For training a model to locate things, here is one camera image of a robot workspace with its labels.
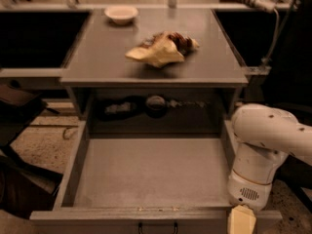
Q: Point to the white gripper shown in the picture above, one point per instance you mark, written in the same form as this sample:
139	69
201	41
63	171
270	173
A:
246	192

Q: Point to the black side table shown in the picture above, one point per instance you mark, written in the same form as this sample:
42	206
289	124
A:
18	108

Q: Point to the yellow brown chip bag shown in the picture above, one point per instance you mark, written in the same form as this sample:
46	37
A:
163	48

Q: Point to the grey drawer cabinet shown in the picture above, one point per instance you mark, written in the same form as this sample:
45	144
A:
198	89

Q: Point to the white bowl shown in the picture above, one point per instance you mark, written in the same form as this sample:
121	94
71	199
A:
121	15

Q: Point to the grey top drawer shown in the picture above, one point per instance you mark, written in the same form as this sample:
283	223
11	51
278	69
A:
147	184

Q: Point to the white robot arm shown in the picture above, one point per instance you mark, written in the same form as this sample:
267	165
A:
266	137

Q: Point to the brown trouser leg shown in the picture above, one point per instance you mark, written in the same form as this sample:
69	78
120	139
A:
19	196

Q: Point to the black office chair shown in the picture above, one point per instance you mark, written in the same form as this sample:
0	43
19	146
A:
289	83

